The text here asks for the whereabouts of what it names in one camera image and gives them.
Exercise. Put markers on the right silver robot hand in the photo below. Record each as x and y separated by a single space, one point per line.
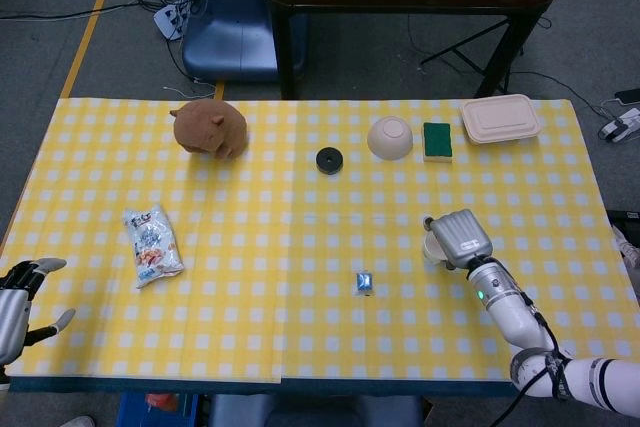
462 237

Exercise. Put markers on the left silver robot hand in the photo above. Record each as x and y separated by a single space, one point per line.
10 312

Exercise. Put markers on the white paper cup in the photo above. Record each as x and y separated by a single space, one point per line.
431 248

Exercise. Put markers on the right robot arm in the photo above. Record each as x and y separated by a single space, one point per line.
515 312

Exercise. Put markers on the green yellow sponge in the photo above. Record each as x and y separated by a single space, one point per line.
437 139

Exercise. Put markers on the small blue wrapped packet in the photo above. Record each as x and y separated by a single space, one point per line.
364 283

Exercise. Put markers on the beige upturned bowl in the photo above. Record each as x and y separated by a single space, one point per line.
390 139

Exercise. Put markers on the beige lidded lunch box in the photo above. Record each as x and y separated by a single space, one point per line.
500 119

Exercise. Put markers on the white shoe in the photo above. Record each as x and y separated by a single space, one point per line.
79 421

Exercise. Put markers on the black round disc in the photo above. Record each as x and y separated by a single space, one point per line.
330 161

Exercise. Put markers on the blue plastic crate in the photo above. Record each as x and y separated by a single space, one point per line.
132 409

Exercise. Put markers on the white snack bag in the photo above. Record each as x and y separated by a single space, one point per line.
152 247

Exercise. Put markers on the yellow white checkered tablecloth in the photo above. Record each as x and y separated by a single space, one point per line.
280 227

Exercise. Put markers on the black smartphone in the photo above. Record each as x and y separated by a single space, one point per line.
629 96

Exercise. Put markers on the brown capybara plush toy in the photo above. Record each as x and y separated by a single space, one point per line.
212 127

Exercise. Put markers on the blue chair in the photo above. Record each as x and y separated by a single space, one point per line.
230 37

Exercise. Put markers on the white power strip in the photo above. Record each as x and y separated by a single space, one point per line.
167 22

